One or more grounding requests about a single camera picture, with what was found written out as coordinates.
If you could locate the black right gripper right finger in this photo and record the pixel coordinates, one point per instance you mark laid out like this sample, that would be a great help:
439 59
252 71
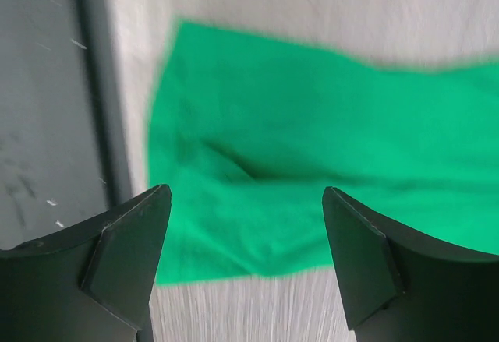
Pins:
399 284

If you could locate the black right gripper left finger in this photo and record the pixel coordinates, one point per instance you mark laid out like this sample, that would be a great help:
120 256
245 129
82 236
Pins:
88 282

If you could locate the green t shirt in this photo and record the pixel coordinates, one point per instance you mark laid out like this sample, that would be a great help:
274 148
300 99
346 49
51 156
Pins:
248 131

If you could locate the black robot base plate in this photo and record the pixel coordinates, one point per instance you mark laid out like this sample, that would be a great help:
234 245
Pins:
63 149

